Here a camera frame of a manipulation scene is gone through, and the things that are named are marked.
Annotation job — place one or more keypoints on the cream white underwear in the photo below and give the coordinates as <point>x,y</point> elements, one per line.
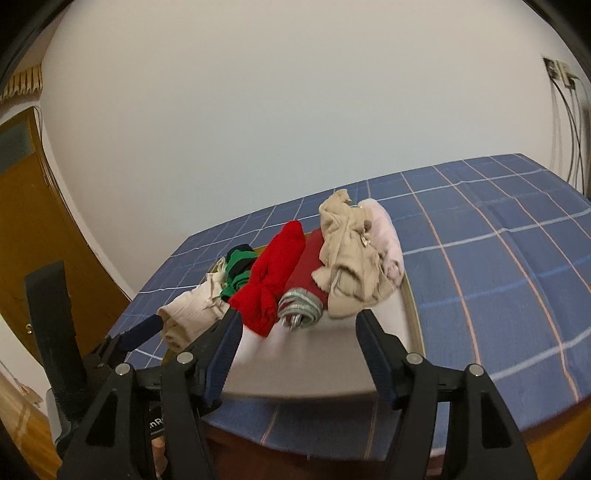
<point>191,313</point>

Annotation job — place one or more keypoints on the pale pink underwear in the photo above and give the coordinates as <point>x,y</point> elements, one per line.
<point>385,240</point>

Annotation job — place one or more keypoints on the green and navy underwear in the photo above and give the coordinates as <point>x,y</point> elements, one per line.
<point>238,264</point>

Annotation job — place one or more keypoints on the wall socket with cables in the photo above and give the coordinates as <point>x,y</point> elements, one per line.
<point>570,125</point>

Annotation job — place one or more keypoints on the beige underwear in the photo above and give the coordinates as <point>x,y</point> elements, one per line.
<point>352,271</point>

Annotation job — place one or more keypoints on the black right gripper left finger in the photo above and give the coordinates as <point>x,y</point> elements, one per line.
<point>110,428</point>

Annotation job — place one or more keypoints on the white tray with gold rim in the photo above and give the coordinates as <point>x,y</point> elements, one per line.
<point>323,361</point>

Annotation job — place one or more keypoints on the brown wooden door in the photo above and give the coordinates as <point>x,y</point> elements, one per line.
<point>38,229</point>

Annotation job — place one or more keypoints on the dark red underwear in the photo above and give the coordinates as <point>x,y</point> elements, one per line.
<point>301,278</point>

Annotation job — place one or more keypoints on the bright red underwear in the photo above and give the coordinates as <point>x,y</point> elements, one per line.
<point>258,300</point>

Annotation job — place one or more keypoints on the blue plaid tablecloth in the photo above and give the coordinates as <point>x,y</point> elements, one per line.
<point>497,252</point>

